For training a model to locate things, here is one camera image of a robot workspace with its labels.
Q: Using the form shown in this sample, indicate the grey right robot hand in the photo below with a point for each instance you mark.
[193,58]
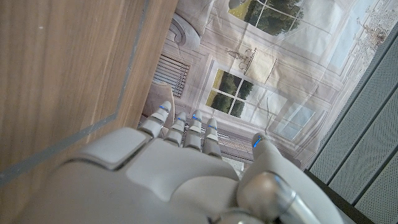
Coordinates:
[161,183]

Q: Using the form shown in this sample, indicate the printed window backdrop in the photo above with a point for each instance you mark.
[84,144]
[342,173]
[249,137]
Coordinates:
[264,68]

